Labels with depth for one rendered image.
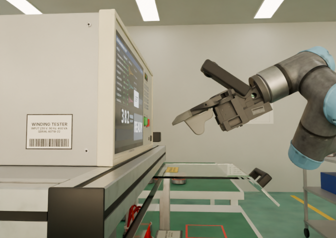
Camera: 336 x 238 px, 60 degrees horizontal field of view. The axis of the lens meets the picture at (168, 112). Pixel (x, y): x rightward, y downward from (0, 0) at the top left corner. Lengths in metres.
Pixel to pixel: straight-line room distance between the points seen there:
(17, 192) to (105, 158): 0.14
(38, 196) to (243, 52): 5.90
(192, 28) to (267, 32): 1.49
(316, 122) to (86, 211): 0.50
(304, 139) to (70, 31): 0.50
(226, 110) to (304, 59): 0.19
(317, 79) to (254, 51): 5.51
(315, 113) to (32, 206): 0.53
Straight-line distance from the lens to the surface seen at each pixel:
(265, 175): 0.72
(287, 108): 6.11
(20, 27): 0.45
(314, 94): 0.63
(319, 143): 0.67
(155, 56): 5.99
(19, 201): 0.27
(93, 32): 0.41
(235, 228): 1.36
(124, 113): 0.45
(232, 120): 0.64
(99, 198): 0.25
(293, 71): 0.67
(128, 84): 0.48
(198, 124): 0.63
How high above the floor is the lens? 1.16
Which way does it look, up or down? 4 degrees up
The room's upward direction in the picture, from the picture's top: straight up
